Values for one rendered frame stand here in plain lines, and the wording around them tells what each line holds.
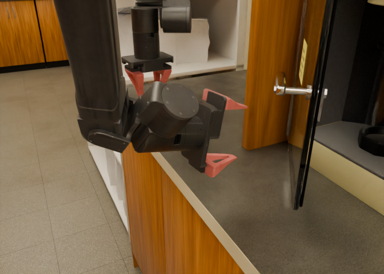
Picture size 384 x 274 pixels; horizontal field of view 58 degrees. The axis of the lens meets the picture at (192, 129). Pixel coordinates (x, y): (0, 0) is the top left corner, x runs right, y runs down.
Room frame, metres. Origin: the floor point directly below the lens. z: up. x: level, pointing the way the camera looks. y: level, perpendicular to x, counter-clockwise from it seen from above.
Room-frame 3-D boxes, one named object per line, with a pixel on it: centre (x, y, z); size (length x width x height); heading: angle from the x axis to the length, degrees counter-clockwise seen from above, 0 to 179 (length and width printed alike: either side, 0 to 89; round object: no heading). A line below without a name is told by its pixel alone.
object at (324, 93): (0.52, -0.20, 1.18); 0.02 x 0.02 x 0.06; 78
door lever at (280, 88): (0.57, -0.17, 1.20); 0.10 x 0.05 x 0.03; 168
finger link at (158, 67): (0.77, 0.09, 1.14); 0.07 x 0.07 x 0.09; 30
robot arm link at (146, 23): (0.77, 0.09, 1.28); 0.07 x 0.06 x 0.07; 86
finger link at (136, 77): (0.76, 0.11, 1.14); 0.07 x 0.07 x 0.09; 30
